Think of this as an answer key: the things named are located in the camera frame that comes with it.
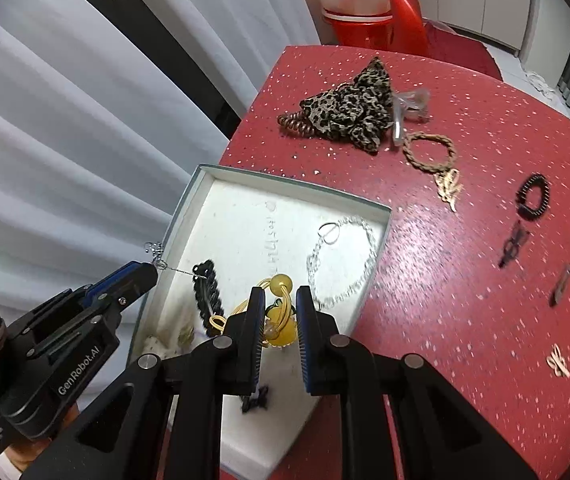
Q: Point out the red chair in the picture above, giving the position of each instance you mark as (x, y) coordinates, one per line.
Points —
(405, 15)

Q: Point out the white curtain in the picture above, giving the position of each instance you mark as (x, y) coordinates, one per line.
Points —
(65, 110)

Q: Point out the silver decorated hairpin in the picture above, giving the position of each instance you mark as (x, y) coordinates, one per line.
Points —
(157, 260)

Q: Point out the brown snap hair clip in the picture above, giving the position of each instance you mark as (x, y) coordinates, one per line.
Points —
(560, 290)

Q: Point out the clear claw hair clip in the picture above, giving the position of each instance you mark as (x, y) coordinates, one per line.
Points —
(397, 130)

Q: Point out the leopard print scrunchie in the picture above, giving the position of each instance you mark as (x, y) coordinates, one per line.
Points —
(350, 105)

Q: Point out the black bow hair clip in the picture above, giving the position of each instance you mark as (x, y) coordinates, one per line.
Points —
(507, 255)

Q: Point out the cream dotted bow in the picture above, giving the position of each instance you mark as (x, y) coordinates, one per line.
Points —
(157, 346)

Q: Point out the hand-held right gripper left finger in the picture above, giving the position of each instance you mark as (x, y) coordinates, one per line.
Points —
(255, 335)

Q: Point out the brown braided tie with charm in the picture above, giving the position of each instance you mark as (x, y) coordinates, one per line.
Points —
(450, 187)

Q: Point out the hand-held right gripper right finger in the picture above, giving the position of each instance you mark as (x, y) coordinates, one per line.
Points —
(305, 340)

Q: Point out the grey box with white inside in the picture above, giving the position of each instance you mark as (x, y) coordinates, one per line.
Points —
(245, 210)

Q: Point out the red plastic basin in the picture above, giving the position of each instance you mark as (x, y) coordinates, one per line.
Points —
(360, 30)

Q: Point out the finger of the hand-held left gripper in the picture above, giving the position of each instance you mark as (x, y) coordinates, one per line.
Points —
(135, 282)
(110, 277)

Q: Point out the small black claw clip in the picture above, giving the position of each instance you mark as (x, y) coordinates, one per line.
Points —
(255, 400)

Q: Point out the beige bow hair clip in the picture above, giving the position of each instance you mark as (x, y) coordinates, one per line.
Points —
(560, 362)

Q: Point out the person's left hand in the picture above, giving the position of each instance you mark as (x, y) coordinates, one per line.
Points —
(40, 447)

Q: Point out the black beaded hair clip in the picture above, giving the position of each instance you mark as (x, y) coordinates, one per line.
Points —
(205, 290)

